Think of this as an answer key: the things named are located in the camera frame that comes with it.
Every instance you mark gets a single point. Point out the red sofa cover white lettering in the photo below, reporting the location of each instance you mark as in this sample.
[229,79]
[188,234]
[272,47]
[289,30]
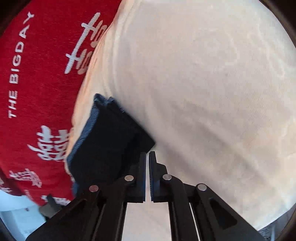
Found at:
[46,47]

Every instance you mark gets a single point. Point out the black pants with blue trim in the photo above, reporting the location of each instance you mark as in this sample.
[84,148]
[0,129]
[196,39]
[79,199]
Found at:
[109,144]

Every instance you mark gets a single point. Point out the cream cloth on sofa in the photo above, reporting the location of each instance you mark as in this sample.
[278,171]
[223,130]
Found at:
[213,83]

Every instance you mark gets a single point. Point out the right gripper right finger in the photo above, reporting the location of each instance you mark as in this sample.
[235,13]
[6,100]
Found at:
[196,212]

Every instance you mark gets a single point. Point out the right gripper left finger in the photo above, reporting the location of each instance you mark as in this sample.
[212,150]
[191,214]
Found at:
[99,212]

